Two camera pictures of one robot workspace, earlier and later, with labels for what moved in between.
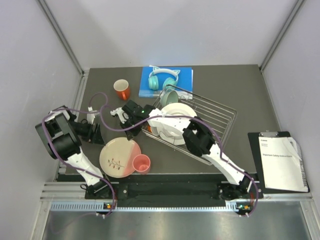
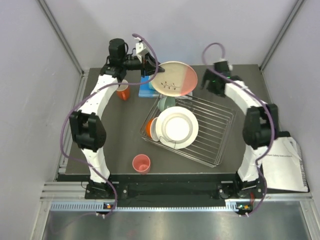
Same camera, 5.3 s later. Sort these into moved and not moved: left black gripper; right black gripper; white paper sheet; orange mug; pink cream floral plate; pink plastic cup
Moved: left black gripper; right black gripper; pink cream floral plate
Not moved: pink plastic cup; orange mug; white paper sheet
